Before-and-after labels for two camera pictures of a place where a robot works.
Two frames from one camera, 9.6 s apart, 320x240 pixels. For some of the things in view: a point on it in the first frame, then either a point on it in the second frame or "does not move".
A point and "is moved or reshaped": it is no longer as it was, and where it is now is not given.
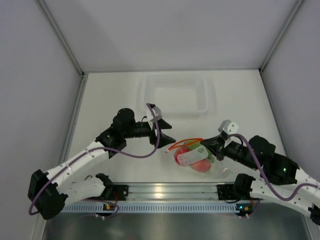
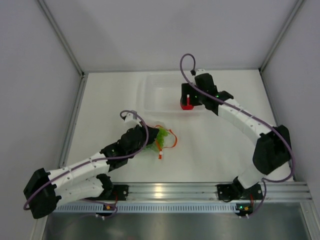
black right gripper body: [220, 149] to [186, 92]
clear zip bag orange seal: [195, 155] is moved or reshaped
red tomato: [179, 151] to [188, 106]
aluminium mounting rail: [172, 191] does not move
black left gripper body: [154, 132] to [152, 133]
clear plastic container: [178, 94] does not move
